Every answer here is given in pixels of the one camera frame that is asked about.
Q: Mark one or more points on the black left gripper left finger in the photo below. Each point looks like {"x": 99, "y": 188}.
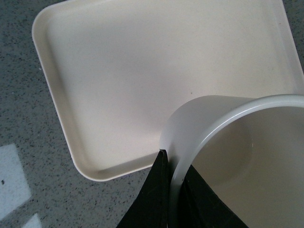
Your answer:
{"x": 150, "y": 208}

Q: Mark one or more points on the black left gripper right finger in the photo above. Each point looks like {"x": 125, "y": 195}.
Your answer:
{"x": 202, "y": 208}

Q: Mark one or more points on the white smiley mug black handle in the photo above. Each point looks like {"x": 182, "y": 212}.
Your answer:
{"x": 249, "y": 151}

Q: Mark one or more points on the cream rectangular plastic tray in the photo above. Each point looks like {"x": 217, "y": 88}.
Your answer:
{"x": 118, "y": 69}

